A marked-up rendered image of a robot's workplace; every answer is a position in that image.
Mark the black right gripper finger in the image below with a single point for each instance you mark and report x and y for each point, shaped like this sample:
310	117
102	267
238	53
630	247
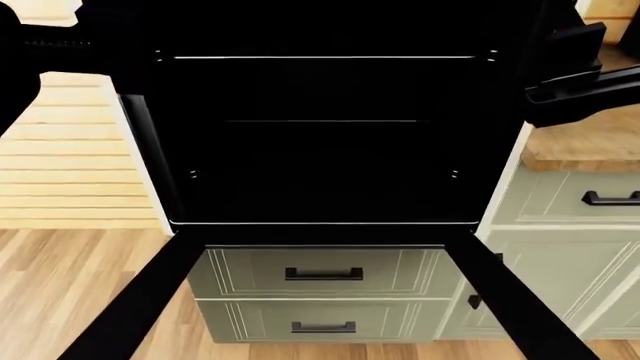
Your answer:
631	41
572	45

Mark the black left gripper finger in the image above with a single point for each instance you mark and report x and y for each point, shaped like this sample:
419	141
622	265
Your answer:
7	11

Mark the black oven door with window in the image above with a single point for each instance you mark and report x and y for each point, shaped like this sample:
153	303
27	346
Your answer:
150	285

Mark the black built-in oven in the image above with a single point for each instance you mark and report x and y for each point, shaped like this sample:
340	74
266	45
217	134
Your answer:
325	168

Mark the wooden countertop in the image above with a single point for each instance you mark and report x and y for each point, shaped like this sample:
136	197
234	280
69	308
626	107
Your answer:
585	146

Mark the light wood slatted panel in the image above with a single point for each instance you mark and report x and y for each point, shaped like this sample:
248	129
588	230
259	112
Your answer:
70	168

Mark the green drawer front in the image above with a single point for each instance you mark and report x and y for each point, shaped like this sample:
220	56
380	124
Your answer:
250	273
545	198
260	322

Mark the green cabinet door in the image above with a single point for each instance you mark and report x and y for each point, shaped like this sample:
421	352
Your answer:
565	281

